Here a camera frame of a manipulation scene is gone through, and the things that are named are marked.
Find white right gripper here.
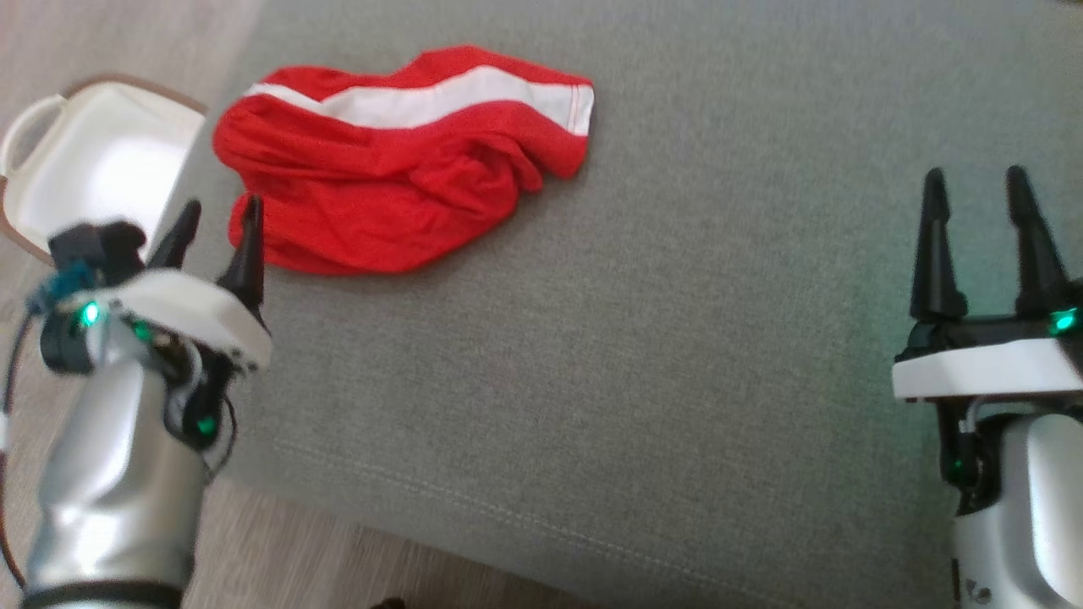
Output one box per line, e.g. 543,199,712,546
893,165,1083,515

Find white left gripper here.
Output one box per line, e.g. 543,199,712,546
55,195,272,451

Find red shorts with white stripe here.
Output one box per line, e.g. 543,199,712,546
212,45,595,276

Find white laundry basket brown rim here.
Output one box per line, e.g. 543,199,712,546
0,74,208,265

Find large grey sofa seat cushion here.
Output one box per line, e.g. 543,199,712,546
182,0,1083,609

